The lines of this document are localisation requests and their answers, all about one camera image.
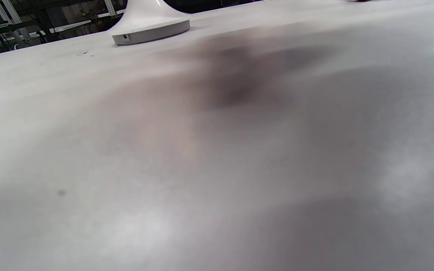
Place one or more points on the white desk lamp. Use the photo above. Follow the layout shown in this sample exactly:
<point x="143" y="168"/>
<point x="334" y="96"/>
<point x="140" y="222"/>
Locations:
<point x="149" y="26"/>

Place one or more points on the white metal frame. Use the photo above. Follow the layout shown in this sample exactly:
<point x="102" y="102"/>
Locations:
<point x="8" y="17"/>

